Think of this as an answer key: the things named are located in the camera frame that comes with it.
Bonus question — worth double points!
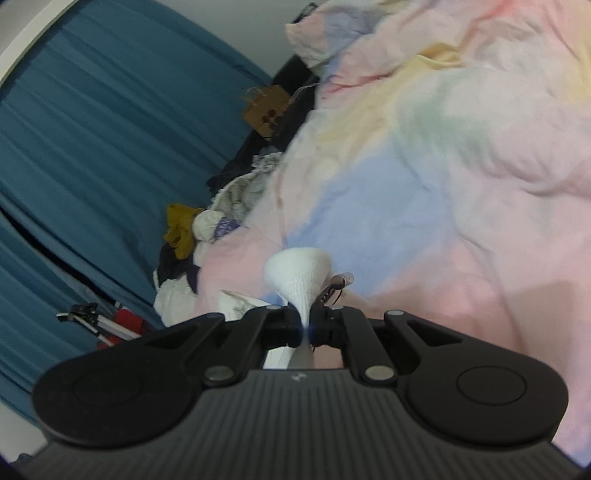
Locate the white knit jacket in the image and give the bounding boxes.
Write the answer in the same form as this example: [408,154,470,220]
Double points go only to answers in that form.
[216,246,357,370]

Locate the pile of white clothes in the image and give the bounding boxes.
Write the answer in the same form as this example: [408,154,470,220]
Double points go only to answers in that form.
[153,149,283,326]

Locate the mustard yellow garment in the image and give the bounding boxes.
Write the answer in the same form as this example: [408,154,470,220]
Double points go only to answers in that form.
[163,203,204,260]

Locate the red cloth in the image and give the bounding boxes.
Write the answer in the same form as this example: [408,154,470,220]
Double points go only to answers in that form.
[96,308,154,345]

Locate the silver tripod stand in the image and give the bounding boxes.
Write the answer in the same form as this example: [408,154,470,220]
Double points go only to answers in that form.
[55,303,140,347]

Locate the pastel tie-dye bed sheet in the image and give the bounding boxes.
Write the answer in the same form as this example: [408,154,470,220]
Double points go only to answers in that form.
[195,1,590,463]

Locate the brown paper bag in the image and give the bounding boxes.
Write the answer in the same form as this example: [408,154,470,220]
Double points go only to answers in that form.
[242,85,290,139]

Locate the blue curtain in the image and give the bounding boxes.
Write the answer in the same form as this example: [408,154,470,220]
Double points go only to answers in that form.
[1,1,269,420]

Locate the pastel pillow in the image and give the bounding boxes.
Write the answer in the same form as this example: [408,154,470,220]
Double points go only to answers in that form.
[286,1,399,70]

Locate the black bed frame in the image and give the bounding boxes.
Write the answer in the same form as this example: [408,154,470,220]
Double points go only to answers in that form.
[206,55,318,194]

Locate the white curtain rail box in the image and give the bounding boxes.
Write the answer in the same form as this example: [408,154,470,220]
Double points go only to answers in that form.
[0,0,77,84]

